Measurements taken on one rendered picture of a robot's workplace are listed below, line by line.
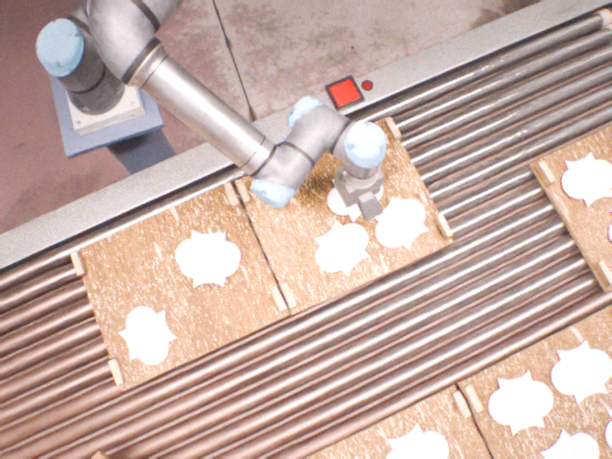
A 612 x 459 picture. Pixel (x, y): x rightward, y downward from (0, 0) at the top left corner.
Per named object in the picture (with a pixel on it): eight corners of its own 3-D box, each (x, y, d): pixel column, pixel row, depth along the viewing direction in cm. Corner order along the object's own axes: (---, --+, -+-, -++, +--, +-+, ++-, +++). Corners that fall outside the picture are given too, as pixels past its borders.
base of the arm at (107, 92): (64, 80, 143) (45, 60, 133) (114, 55, 143) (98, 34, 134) (81, 125, 139) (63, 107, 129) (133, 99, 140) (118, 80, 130)
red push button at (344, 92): (328, 90, 139) (329, 87, 138) (350, 81, 140) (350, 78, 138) (339, 109, 138) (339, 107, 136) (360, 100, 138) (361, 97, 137)
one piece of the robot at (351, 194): (359, 210, 108) (354, 231, 124) (399, 191, 109) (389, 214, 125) (331, 159, 111) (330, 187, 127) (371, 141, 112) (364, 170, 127)
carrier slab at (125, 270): (75, 252, 129) (72, 251, 127) (231, 183, 132) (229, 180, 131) (124, 391, 120) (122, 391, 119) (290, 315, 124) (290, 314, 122)
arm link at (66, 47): (48, 77, 132) (18, 47, 119) (83, 36, 134) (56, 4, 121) (83, 100, 129) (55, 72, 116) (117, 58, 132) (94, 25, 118)
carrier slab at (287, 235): (235, 183, 132) (234, 180, 131) (387, 119, 136) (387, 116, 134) (292, 315, 124) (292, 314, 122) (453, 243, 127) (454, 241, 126)
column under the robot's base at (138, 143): (127, 171, 233) (25, 61, 149) (210, 144, 235) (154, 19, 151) (147, 253, 223) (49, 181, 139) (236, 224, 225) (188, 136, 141)
